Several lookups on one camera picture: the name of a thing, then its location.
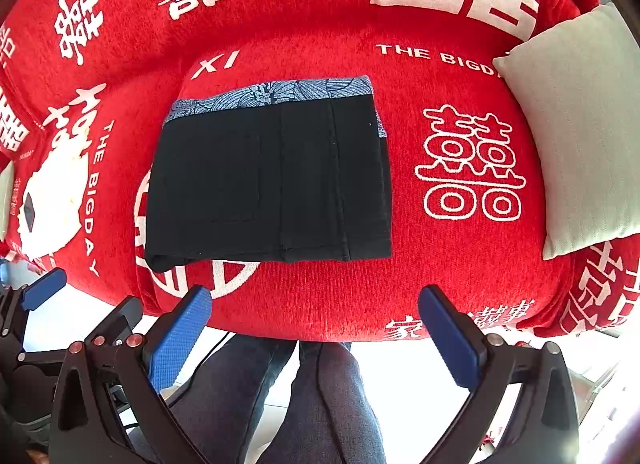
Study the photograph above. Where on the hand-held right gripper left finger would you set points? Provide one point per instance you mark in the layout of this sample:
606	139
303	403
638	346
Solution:
175	344

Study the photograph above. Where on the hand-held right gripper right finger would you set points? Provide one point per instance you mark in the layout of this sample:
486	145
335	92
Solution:
447	339

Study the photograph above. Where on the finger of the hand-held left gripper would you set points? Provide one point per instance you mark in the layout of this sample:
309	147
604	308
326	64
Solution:
117	316
45	287

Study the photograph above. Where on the black pants with patterned waistband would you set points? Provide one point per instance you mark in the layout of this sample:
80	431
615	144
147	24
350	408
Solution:
225	183

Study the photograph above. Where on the person's legs in dark jeans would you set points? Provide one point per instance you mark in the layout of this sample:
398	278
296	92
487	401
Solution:
225	409

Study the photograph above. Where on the grey-green pillow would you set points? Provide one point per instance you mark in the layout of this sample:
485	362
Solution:
580	133
6	199

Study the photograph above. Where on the red printed blanket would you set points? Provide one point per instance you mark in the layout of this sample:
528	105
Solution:
325	294

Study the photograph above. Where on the person's right leg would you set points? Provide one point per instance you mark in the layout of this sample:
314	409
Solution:
330	409

